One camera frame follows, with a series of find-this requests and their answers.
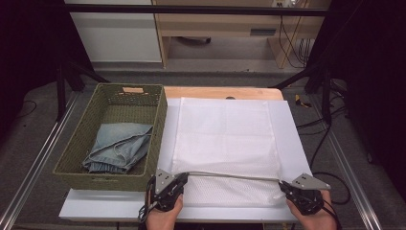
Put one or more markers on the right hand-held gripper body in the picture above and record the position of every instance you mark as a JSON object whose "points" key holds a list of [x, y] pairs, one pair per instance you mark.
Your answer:
{"points": [[308, 183]]}

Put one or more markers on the black metal stand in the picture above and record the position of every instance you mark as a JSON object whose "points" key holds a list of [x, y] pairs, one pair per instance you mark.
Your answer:
{"points": [[325, 96], [60, 92]]}

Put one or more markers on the aluminium rail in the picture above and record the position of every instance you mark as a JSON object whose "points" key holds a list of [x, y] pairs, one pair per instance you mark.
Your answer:
{"points": [[364, 211], [40, 159]]}

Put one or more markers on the black horizontal frame bar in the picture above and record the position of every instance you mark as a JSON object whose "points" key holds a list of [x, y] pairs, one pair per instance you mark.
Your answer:
{"points": [[191, 9]]}

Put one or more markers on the white cabinet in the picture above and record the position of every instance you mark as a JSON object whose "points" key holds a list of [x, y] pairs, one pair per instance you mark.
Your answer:
{"points": [[118, 38]]}

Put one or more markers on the dark curtain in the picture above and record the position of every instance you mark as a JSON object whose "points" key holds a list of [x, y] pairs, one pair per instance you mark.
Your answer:
{"points": [[28, 48], [373, 80]]}

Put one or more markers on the white power strip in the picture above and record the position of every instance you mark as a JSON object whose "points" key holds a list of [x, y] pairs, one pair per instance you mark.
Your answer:
{"points": [[284, 3]]}

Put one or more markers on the green woven basket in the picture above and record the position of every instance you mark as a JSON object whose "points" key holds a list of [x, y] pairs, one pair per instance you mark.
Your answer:
{"points": [[92, 127]]}

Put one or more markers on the white mesh laundry bag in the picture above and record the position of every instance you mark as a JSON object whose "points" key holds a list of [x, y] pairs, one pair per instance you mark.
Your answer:
{"points": [[223, 137]]}

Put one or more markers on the white board sheet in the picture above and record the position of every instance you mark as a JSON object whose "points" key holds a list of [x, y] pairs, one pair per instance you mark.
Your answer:
{"points": [[293, 127]]}

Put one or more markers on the person's right hand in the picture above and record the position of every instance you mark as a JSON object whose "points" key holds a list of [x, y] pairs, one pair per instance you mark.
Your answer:
{"points": [[319, 222]]}

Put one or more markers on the person's left hand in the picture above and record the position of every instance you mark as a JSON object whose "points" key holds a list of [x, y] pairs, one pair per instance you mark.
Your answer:
{"points": [[162, 220]]}

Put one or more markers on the grey desk label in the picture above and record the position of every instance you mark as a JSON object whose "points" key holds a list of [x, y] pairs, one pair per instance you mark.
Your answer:
{"points": [[263, 32]]}

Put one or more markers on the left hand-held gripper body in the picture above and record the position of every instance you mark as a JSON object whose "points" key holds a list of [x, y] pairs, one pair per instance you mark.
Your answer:
{"points": [[164, 183]]}

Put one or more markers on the yellow and black tool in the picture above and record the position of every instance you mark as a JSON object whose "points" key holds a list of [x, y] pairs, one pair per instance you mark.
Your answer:
{"points": [[300, 101]]}

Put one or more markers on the light wooden desk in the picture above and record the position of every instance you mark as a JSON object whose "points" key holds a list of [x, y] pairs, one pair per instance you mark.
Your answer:
{"points": [[220, 24]]}

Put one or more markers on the light blue denim jeans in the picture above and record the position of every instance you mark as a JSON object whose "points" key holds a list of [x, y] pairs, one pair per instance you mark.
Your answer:
{"points": [[118, 147]]}

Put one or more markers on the black round table grommet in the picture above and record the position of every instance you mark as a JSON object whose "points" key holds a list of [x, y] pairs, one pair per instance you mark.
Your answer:
{"points": [[230, 97]]}

